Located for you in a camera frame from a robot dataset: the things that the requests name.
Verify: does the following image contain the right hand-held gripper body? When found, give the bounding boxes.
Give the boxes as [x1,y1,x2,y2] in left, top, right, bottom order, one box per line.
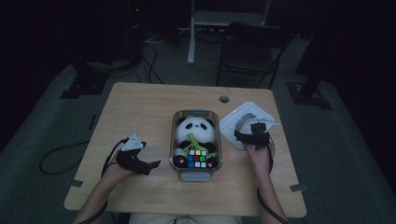
[243,113,280,151]

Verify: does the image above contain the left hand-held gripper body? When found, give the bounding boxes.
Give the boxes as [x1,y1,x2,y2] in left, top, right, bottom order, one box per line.
[115,133,148,174]

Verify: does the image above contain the white box lid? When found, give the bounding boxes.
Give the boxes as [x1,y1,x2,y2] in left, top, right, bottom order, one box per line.
[219,101,278,152]

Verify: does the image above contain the colourful puzzle cube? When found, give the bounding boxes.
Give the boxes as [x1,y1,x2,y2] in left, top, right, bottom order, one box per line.
[187,148,208,169]

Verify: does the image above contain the clear plastic storage box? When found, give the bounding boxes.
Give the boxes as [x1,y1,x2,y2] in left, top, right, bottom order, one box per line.
[169,109,223,183]

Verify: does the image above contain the panda plush toy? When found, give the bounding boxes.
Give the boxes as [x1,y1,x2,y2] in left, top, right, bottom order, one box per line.
[173,116,219,169]

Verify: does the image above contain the person's left hand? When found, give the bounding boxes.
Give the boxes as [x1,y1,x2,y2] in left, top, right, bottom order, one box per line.
[100,161,135,189]

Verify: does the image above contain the person's right hand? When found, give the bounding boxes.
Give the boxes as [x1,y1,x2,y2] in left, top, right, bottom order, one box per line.
[243,143,273,185]

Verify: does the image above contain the black stand with flat base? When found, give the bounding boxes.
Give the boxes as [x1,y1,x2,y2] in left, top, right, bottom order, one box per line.
[286,0,333,111]
[60,60,110,100]

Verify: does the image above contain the black folding chair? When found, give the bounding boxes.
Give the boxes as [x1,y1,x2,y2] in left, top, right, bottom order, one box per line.
[216,21,295,91]

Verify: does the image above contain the dark equipment rack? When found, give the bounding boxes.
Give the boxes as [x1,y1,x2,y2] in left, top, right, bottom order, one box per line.
[124,0,148,63]

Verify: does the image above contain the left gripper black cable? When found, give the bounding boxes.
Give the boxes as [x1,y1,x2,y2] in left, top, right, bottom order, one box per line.
[78,138,129,224]

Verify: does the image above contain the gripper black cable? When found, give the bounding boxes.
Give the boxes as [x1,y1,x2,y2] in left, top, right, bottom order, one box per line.
[78,138,129,224]
[256,135,291,224]

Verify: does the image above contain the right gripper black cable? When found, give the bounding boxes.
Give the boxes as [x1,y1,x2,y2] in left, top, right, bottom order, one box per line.
[256,135,291,224]

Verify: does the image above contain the black floor cable loop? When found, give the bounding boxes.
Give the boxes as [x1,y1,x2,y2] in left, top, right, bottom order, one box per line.
[38,140,92,175]

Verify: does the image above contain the black background floor cables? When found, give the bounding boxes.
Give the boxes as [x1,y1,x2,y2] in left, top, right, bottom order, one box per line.
[139,43,164,85]

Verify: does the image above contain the white metal frame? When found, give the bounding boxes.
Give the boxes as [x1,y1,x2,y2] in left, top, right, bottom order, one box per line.
[187,0,272,65]

